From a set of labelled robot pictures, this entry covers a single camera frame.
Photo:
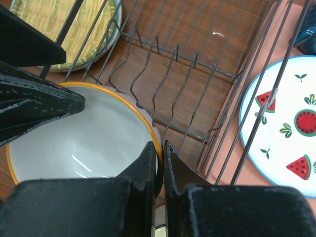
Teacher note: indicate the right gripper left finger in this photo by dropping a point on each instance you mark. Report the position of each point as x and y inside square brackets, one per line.
[28, 101]

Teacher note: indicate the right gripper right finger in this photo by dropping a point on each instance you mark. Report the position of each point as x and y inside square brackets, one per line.
[124, 206]

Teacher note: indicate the white bowl orange rim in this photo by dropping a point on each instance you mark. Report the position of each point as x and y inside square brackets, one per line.
[99, 142]

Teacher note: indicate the woven bamboo tray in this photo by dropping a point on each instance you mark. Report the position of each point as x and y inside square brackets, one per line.
[48, 17]

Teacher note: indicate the cream mug black handle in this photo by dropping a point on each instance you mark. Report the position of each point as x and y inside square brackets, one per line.
[160, 222]

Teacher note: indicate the pink plastic tray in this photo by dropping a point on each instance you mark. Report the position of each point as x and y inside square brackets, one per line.
[219, 159]

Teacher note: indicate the watermelon pattern plate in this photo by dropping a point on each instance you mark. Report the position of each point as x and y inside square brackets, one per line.
[284, 146]

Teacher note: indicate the blue ceramic mug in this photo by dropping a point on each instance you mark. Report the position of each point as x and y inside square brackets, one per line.
[306, 38]

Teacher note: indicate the black wire dish rack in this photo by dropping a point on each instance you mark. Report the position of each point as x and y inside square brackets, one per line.
[178, 59]

